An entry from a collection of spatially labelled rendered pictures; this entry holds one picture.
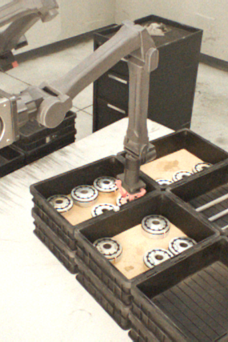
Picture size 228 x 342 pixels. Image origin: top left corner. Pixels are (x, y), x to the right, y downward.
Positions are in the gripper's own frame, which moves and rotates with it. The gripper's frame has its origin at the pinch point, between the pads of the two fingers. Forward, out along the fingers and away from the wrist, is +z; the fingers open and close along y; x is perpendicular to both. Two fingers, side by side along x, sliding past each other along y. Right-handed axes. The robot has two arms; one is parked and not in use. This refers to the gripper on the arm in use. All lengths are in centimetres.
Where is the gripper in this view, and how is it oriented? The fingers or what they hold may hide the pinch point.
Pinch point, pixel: (128, 200)
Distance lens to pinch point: 198.1
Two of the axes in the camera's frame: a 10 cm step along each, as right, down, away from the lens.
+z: -0.7, 8.4, 5.3
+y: -5.3, -4.9, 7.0
